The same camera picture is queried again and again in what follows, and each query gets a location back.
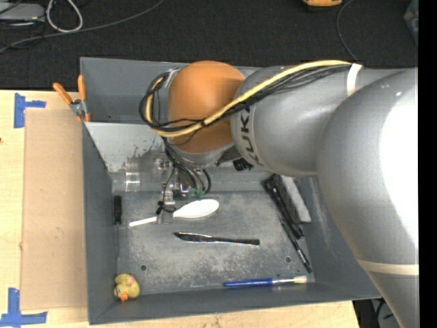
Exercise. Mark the black comb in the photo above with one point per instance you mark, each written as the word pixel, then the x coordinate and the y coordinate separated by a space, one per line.
pixel 285 200

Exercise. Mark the grey metal bin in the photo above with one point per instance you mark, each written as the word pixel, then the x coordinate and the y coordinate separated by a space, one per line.
pixel 205 261

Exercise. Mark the thin black paintbrush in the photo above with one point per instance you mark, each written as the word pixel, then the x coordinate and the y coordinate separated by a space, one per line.
pixel 297 246

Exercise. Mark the black knife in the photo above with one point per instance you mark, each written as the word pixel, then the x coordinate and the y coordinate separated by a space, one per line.
pixel 205 238

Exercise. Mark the white plastic spoon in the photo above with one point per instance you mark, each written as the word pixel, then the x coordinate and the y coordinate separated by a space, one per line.
pixel 198 208

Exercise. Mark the brown cardboard board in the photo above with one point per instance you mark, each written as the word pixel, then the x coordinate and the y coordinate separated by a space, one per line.
pixel 51 200

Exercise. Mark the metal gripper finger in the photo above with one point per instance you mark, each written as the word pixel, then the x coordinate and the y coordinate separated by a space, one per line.
pixel 166 214
pixel 168 197

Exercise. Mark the yellow rubber duck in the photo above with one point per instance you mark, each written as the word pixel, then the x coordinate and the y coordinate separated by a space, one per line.
pixel 128 288

